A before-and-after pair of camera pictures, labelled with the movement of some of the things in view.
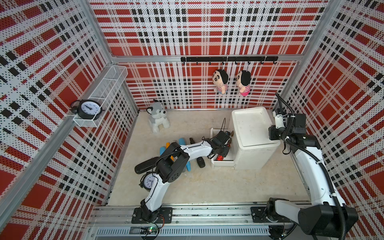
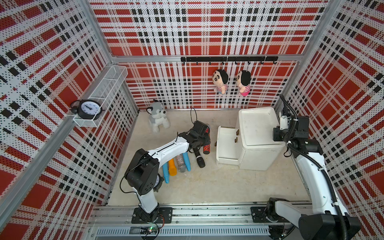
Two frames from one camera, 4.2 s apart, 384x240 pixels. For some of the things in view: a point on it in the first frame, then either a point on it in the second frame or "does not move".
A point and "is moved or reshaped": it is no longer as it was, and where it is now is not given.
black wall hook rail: [230, 59] does not move
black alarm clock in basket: [88, 109] does not move
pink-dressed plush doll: [243, 80] does not move
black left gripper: [226, 151] -> [207, 139]
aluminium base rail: [245, 220] does not move
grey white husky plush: [157, 116] does not move
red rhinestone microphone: [219, 157] is moved or reshaped
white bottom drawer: [229, 160] is moved or reshaped
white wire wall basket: [105, 93] does not move
